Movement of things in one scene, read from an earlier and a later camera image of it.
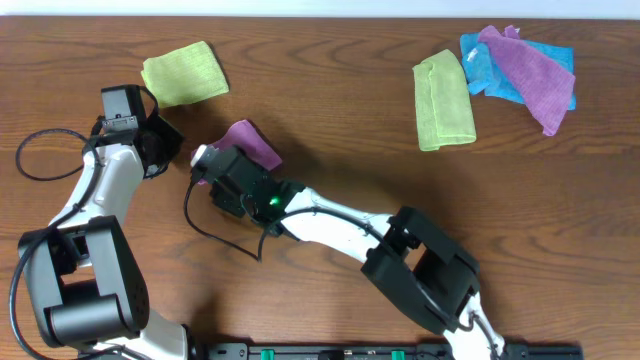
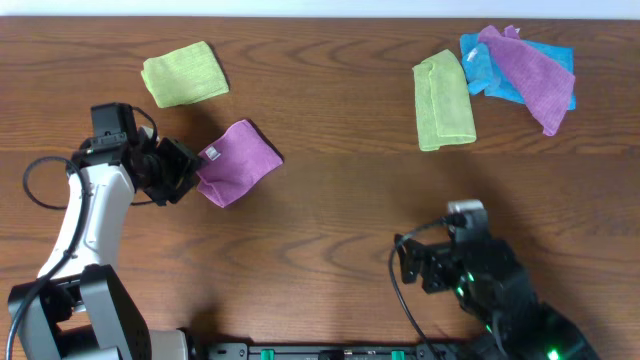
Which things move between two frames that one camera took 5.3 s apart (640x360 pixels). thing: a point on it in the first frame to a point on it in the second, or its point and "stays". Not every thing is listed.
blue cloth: (483, 74) stays
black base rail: (391, 351) stays
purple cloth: (544, 84) stays
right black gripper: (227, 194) to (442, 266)
